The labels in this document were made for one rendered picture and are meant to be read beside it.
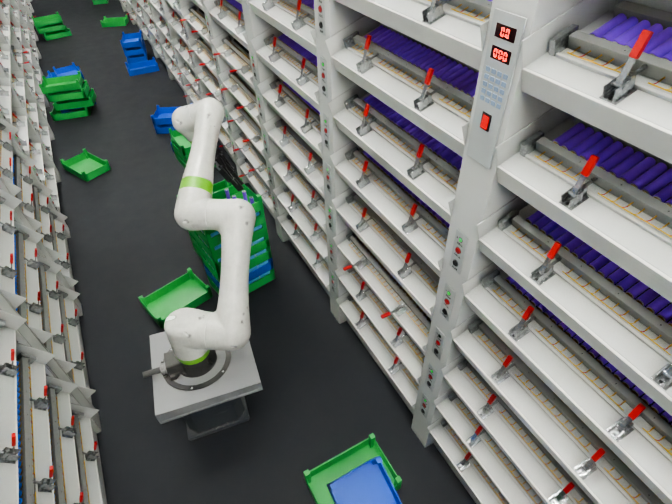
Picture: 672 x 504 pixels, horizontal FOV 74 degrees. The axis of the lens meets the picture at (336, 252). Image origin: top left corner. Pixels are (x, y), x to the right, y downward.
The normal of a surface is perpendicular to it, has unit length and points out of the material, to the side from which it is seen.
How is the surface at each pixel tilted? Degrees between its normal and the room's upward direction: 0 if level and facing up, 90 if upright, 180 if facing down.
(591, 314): 19
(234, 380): 3
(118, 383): 0
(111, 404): 0
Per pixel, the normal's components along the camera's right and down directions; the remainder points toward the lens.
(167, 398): 0.00, -0.76
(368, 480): 0.15, -0.46
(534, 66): -0.31, -0.58
